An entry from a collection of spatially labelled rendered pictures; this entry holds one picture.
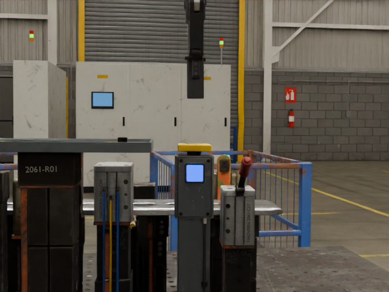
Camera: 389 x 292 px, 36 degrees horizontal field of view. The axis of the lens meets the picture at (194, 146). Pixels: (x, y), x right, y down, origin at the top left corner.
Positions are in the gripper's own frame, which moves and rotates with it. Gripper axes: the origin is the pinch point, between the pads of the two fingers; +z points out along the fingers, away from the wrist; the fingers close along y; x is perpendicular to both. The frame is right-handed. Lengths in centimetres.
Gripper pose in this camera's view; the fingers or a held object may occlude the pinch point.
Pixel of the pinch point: (195, 79)
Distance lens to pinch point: 109.6
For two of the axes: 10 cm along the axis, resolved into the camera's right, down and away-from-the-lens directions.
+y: -0.4, -0.5, 10.0
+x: -10.0, 0.1, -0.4
